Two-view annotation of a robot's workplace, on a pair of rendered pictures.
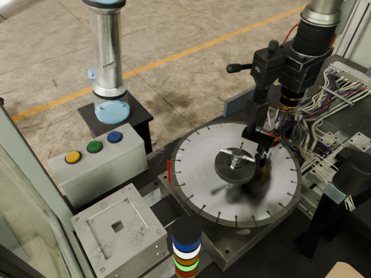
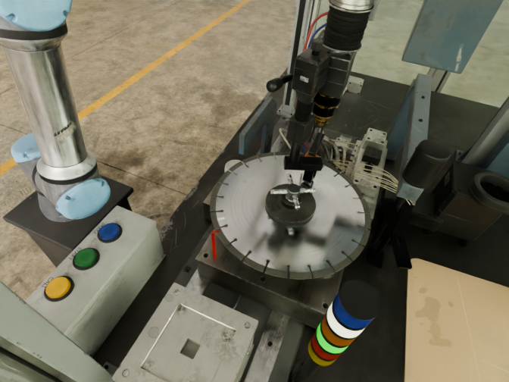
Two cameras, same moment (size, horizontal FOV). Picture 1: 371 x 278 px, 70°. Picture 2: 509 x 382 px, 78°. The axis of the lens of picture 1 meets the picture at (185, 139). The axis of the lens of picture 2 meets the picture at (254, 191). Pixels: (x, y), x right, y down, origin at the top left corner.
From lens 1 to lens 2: 0.22 m
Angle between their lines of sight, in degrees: 23
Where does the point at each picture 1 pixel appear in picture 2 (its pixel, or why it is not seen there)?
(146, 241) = (240, 346)
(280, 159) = (329, 180)
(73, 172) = (73, 309)
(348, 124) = (344, 126)
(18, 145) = (12, 309)
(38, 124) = not seen: outside the picture
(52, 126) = not seen: outside the picture
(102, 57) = (51, 120)
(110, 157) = (120, 262)
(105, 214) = (163, 342)
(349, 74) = not seen: hidden behind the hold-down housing
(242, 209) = (329, 249)
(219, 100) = (178, 143)
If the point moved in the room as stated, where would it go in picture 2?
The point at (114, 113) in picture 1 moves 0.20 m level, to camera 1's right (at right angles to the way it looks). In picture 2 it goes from (90, 199) to (174, 171)
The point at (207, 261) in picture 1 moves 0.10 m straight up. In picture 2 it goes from (298, 329) to (306, 311)
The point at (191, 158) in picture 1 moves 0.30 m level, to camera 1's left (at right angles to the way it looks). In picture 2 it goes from (238, 216) to (88, 280)
